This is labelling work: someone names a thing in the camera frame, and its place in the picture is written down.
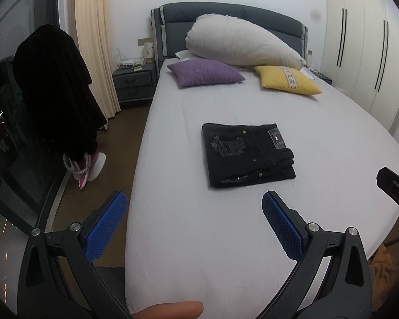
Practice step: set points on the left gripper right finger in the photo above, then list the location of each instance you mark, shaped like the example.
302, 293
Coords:
331, 278

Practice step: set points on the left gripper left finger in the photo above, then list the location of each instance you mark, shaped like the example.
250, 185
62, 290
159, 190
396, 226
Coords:
43, 291

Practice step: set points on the black denim pants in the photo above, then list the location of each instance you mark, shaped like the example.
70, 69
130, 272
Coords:
245, 155

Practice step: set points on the left hand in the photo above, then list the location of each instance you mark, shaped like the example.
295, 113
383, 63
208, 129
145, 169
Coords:
180, 310

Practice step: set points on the orange cloth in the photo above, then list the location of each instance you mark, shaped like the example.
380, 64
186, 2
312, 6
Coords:
385, 277

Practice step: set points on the right nightstand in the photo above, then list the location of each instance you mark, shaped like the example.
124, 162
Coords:
320, 75

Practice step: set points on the white bed mattress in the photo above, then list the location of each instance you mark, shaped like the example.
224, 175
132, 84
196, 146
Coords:
196, 229

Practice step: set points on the white wardrobe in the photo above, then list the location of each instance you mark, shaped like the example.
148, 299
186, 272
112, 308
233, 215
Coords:
361, 54

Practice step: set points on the yellow cushion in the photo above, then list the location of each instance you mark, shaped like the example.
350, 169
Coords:
286, 79

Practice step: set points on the black hanging clothes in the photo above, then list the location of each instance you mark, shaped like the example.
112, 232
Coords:
56, 102

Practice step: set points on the dark grey nightstand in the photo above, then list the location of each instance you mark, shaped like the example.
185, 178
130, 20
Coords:
135, 87

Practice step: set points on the large white pillow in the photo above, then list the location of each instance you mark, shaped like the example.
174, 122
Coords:
238, 42

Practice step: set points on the purple cushion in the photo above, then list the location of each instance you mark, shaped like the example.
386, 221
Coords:
203, 72

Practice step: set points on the white item on nightstand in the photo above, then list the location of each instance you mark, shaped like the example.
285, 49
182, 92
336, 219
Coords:
148, 52

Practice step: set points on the dark grey headboard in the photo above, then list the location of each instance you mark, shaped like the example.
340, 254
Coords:
171, 22

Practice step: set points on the beige curtain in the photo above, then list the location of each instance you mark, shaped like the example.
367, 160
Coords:
91, 22

